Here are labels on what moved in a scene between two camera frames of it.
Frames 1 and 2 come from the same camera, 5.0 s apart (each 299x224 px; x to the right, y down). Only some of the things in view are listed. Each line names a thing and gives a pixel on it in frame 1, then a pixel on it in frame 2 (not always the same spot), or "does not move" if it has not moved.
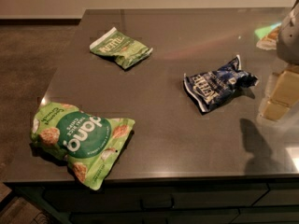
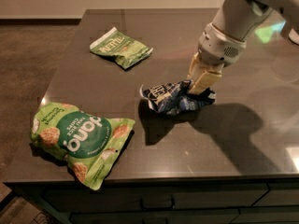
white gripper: [290, 41] -> [218, 46]
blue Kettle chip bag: [207, 89] -> [174, 96]
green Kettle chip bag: [121, 48] does not move
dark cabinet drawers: [237, 202] does not move
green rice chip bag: [89, 143] does not move
